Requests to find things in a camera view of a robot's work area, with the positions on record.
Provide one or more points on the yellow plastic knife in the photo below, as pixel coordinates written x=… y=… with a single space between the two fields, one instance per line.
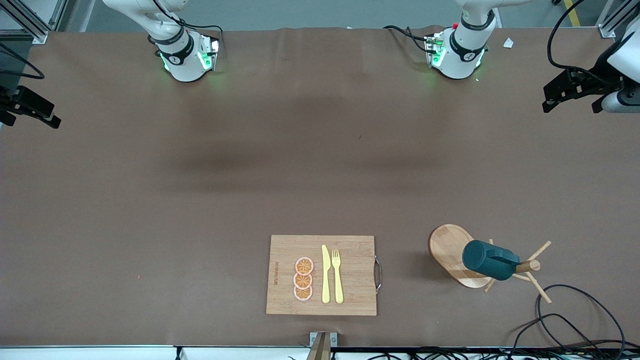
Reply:
x=325 y=280

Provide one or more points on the wooden cup rack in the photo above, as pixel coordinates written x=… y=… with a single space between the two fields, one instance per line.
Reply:
x=450 y=250

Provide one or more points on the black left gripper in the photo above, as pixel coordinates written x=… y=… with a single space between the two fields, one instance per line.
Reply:
x=599 y=82

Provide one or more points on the yellow plastic fork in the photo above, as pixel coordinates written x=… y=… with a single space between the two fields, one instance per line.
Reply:
x=338 y=287

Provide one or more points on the teal plastic cup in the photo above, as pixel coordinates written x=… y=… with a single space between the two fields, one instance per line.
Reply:
x=487 y=262

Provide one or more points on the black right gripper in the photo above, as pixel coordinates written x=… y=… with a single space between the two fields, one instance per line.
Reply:
x=7 y=98

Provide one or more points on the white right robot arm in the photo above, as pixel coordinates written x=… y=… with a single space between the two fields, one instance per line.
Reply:
x=182 y=65

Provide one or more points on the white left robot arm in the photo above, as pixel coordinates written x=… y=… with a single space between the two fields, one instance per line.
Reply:
x=462 y=52

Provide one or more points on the aluminium camera post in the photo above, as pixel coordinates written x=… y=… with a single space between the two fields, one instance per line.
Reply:
x=320 y=347

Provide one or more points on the brown table cover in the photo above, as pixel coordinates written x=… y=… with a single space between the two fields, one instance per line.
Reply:
x=150 y=200

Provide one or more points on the aluminium frame post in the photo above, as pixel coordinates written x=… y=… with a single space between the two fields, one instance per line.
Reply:
x=30 y=27
x=611 y=22

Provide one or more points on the toy orange slice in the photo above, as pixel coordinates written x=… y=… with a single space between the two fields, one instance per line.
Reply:
x=304 y=266

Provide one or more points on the white paper scrap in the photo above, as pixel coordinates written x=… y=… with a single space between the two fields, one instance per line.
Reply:
x=508 y=43

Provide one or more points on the bamboo cutting board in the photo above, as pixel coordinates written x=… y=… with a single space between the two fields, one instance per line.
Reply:
x=350 y=300

